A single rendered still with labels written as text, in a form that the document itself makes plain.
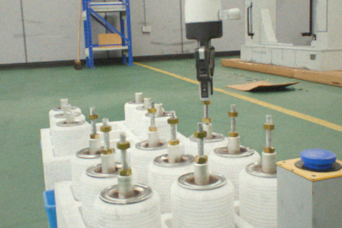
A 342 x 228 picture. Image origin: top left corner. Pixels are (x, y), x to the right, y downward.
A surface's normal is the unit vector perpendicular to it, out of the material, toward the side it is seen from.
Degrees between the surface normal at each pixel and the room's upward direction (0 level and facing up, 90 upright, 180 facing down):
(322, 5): 90
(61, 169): 90
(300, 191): 90
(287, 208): 90
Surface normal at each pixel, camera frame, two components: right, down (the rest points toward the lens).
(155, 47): 0.27, 0.14
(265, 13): 0.23, -0.24
